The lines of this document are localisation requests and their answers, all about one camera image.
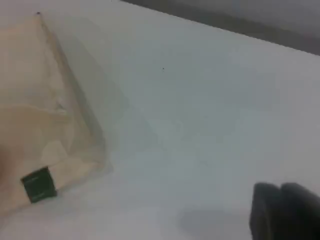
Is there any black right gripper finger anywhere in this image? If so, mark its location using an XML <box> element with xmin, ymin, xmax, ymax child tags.
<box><xmin>249</xmin><ymin>182</ymin><xmax>286</xmax><ymax>240</ymax></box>
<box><xmin>279</xmin><ymin>182</ymin><xmax>320</xmax><ymax>240</ymax></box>

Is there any white handbag with green handle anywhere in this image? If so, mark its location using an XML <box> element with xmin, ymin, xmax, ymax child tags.
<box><xmin>0</xmin><ymin>12</ymin><xmax>114</xmax><ymax>222</ymax></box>

